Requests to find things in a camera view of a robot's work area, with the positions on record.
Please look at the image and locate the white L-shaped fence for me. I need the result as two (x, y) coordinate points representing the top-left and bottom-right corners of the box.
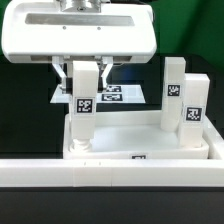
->
(0, 121), (224, 187)

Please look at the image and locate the white desk top tray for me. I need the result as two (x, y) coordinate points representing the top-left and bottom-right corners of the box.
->
(63, 110), (209, 159)

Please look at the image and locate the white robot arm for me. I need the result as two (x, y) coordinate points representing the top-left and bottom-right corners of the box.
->
(1, 0), (157, 71)

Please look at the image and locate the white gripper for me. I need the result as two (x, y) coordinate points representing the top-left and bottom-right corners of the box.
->
(1, 1), (157, 94)

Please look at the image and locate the fiducial marker sheet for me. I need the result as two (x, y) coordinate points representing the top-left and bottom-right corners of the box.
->
(50, 85), (145, 104)

